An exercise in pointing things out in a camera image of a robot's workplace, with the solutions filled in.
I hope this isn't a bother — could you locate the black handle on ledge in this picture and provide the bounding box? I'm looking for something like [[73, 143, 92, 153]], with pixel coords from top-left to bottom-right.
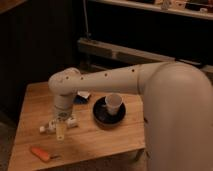
[[175, 59, 204, 67]]

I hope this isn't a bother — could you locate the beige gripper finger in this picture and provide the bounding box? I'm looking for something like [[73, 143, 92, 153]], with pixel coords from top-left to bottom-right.
[[56, 121, 66, 140]]

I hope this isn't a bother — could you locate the dark snack packet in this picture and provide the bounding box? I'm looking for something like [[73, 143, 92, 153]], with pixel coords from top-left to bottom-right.
[[74, 91, 91, 104]]

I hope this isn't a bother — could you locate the vertical metal pole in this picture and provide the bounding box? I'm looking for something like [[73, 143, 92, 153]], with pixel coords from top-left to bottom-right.
[[83, 0, 90, 39]]

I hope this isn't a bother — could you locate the black round bowl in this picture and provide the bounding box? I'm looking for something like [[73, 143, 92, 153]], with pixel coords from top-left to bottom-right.
[[93, 97, 126, 125]]

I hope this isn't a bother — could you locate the grey metal ledge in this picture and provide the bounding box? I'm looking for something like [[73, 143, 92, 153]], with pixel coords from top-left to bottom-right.
[[77, 37, 213, 76]]

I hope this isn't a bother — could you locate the wooden table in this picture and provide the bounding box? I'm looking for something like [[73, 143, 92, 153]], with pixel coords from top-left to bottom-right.
[[8, 82, 145, 171]]

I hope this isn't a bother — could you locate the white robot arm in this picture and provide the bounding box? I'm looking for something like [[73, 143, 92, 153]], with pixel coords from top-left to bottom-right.
[[48, 62, 213, 171]]

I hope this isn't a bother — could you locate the orange pepper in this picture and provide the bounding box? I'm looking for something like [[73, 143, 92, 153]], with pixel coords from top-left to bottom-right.
[[29, 146, 59, 162]]

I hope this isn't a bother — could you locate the upper shelf with items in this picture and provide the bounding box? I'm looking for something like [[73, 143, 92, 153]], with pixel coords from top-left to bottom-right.
[[90, 0, 213, 21]]

